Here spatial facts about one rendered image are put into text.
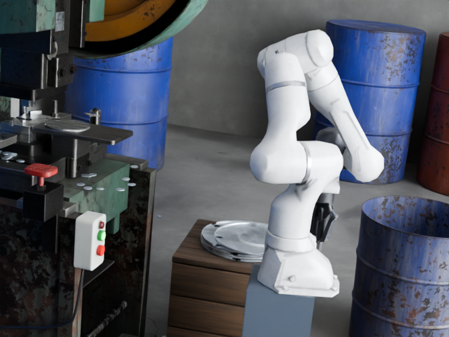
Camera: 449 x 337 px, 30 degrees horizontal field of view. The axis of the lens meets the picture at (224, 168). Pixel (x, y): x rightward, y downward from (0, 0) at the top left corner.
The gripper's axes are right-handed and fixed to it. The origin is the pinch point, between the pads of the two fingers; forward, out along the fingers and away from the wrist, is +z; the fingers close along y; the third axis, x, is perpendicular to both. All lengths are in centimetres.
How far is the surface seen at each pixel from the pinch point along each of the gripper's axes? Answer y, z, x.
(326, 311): 19, 42, -44
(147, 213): 41, -7, 33
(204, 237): 35.5, 4.4, 11.5
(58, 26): 52, -63, 61
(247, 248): 19.2, 3.6, 9.0
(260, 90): 205, 10, -232
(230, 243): 25.4, 3.6, 9.9
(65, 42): 54, -58, 57
